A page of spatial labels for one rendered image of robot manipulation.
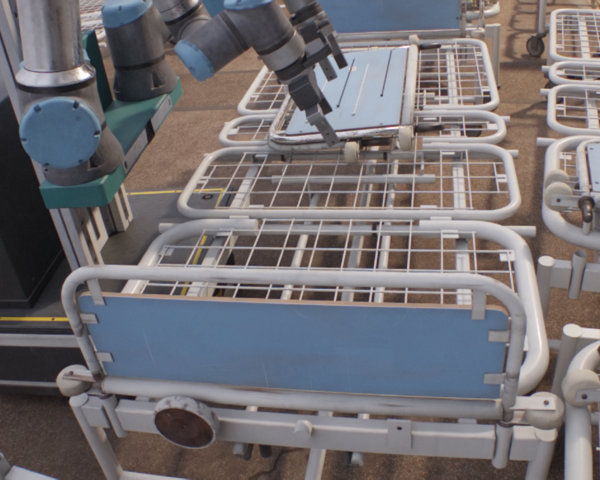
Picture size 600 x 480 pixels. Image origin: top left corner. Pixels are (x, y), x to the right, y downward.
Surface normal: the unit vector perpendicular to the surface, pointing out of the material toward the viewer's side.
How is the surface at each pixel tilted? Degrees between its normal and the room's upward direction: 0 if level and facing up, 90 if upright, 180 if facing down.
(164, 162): 0
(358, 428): 0
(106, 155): 70
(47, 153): 95
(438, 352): 90
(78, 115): 95
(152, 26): 90
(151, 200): 0
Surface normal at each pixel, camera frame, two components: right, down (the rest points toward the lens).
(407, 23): -0.18, 0.56
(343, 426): -0.11, -0.83
